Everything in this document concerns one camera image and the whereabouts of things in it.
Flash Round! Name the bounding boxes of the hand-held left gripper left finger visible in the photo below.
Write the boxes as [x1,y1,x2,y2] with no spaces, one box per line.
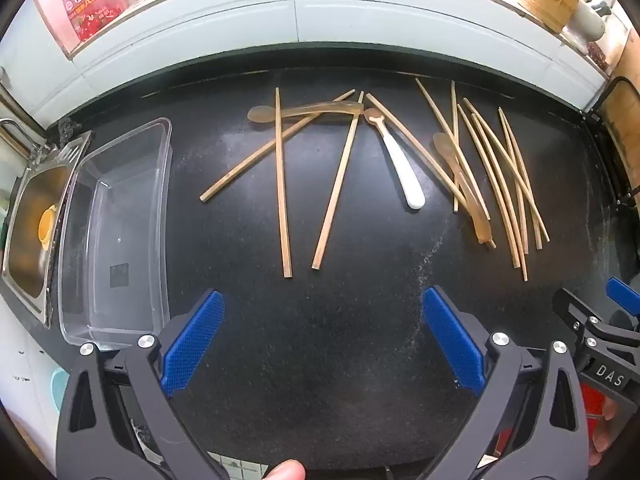
[57,289,228,480]

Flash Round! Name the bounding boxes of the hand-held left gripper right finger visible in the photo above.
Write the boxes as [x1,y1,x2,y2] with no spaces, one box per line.
[422,286,591,480]

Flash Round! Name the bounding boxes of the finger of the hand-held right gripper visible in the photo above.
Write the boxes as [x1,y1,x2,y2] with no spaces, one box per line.
[606,277,640,318]
[552,287,640,361]

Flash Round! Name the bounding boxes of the wooden chopstick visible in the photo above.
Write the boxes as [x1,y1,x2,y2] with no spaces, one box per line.
[199,89,357,204]
[456,103,519,268]
[274,87,292,279]
[499,112,529,255]
[450,80,460,213]
[311,91,366,271]
[366,93,497,250]
[462,97,550,242]
[415,78,492,221]
[470,113,529,282]
[497,107,543,251]

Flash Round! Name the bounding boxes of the clear plastic bag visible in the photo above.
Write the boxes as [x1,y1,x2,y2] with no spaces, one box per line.
[59,117,174,352]

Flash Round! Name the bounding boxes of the white spoon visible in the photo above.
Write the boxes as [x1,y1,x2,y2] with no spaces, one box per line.
[363,108,426,210]

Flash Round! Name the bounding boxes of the translucent amber spoon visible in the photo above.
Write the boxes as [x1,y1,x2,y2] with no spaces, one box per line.
[432,132,494,245]

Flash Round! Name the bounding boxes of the wooden spoon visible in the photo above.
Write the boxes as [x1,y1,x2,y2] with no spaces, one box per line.
[248,101,367,125]

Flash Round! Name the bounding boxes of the person's right hand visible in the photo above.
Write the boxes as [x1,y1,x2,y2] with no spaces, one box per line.
[590,397,618,467]

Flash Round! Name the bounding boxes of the person's left hand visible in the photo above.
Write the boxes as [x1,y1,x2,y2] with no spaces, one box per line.
[263,459,307,480]

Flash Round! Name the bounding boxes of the red clothing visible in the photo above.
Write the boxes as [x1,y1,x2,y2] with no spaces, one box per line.
[579,381,608,456]

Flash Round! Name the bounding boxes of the teal object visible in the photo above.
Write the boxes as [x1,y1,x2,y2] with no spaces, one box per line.
[50,366,70,413]

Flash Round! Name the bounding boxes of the wooden cutting board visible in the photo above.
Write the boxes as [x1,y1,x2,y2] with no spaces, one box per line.
[595,27,640,176]

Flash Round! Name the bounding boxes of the yellow sink strainer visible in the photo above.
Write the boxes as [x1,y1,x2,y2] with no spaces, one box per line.
[38,203,57,252]

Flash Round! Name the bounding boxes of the stainless steel sink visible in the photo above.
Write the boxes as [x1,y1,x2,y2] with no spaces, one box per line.
[0,119,95,330]

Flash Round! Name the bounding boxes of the brown dried goods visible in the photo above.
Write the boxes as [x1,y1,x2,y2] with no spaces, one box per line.
[586,40,611,72]

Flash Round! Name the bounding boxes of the metal faucet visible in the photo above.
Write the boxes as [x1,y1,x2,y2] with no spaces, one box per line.
[0,118,44,163]

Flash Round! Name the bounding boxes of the grey cylinder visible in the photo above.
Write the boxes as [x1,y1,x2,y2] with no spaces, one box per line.
[569,0,615,42]

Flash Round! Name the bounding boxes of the red food packet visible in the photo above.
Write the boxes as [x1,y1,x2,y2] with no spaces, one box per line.
[52,0,138,46]

